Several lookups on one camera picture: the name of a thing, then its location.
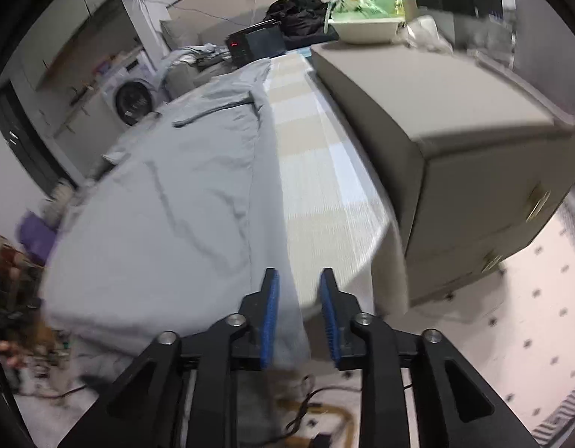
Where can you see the grey cloth on sofa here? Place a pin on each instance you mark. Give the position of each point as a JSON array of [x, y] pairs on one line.
[[185, 56]]

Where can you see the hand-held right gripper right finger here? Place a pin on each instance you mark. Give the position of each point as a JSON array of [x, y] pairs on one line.
[[328, 322]]

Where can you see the grey sofa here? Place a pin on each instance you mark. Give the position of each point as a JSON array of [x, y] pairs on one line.
[[185, 79]]

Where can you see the grey t-shirt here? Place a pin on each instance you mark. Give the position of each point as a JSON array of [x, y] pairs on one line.
[[175, 186]]

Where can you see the white washing machine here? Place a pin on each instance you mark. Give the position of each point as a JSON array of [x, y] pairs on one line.
[[133, 93]]

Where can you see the white kitchen counter cabinet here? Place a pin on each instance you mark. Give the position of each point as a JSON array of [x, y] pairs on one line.
[[82, 116]]

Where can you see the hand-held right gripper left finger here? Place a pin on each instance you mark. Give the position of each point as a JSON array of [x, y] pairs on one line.
[[271, 317]]

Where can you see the black rice cooker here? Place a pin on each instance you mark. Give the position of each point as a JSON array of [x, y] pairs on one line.
[[257, 46]]

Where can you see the white bowl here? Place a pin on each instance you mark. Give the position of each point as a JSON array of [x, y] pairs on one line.
[[367, 30]]

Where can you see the purple bag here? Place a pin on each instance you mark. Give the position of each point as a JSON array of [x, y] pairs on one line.
[[35, 238]]

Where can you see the grey drawer cabinet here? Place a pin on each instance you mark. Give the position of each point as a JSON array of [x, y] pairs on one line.
[[455, 116]]

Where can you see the white plastic bag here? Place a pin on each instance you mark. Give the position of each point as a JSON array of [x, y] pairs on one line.
[[425, 32]]

